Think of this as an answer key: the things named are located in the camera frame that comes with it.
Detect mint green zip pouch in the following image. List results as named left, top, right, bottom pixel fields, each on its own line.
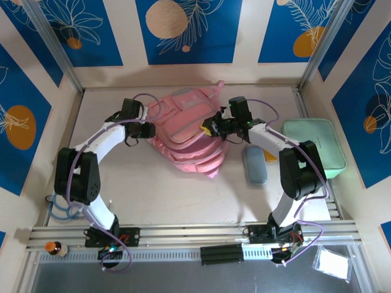
left=280, top=118, right=348, bottom=180

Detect white slotted cable duct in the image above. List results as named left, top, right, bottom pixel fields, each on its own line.
left=243, top=242, right=273, bottom=261

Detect light blue coiled cable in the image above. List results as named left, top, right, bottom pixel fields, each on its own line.
left=45, top=192, right=83, bottom=221

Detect brown bottle orange cap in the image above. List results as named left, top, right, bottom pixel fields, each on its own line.
left=45, top=241, right=69, bottom=257

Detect black cable duct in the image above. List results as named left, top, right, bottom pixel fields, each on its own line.
left=200, top=243, right=245, bottom=266

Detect grey blue pencil case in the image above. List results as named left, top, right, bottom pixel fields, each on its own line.
left=242, top=145, right=269, bottom=185

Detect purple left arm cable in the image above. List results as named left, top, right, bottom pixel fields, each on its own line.
left=65, top=93, right=159, bottom=273

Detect grey slotted strip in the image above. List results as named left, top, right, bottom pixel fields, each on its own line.
left=39, top=248, right=202, bottom=263

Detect orange flat card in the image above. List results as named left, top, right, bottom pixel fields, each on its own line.
left=263, top=149, right=278, bottom=165

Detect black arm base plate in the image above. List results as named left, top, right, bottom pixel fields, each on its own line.
left=246, top=224, right=305, bottom=245
left=84, top=227, right=141, bottom=248

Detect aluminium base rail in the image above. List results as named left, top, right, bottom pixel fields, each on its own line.
left=26, top=222, right=363, bottom=251

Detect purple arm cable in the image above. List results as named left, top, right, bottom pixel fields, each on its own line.
left=247, top=98, right=331, bottom=266
left=65, top=93, right=159, bottom=273

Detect pink backpack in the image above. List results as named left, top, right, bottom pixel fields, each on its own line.
left=145, top=79, right=230, bottom=180

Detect aluminium frame post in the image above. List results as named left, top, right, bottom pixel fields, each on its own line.
left=23, top=0, right=85, bottom=94
left=298, top=0, right=352, bottom=91

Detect clear bag white contents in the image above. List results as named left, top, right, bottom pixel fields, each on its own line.
left=311, top=243, right=352, bottom=283

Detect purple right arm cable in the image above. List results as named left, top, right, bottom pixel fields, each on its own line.
left=247, top=98, right=331, bottom=266

